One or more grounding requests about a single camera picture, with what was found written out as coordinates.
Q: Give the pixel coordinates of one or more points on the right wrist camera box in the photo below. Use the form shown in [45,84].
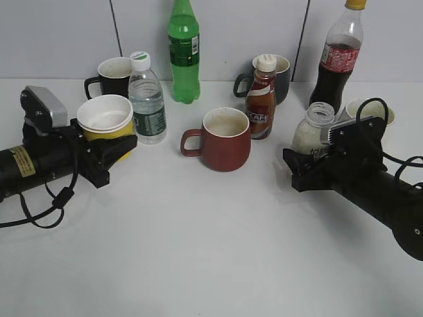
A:
[354,127]

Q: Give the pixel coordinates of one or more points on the clear water bottle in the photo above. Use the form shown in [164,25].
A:
[146,95]

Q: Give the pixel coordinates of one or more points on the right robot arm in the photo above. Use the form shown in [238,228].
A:
[393,202]

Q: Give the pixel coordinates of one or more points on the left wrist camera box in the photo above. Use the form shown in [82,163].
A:
[44,112]

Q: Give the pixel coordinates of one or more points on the yellow paper cup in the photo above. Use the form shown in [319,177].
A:
[108,116]

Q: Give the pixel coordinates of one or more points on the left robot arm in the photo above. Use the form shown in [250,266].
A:
[43,158]

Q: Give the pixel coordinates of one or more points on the brown coffee drink bottle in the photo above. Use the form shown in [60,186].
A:
[261,99]

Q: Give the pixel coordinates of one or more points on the dark grey mug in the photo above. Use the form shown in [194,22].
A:
[282,79]

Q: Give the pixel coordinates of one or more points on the red ceramic mug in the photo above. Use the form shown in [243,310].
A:
[225,139]

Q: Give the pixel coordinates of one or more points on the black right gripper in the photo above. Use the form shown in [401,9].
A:
[345,162]

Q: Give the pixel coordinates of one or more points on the white ceramic mug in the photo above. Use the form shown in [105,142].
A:
[374,108]

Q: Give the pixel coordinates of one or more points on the black ceramic mug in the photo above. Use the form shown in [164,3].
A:
[113,77]

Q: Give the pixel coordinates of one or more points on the cola bottle yellow cap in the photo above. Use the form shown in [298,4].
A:
[340,53]

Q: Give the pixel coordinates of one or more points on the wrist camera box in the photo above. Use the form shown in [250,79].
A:
[44,112]
[354,127]

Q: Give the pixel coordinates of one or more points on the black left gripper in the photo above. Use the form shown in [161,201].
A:
[97,156]

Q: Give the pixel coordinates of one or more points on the white milk bottle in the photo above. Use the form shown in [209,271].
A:
[307,137]

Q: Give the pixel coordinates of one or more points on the green soda bottle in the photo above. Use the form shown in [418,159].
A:
[184,49]

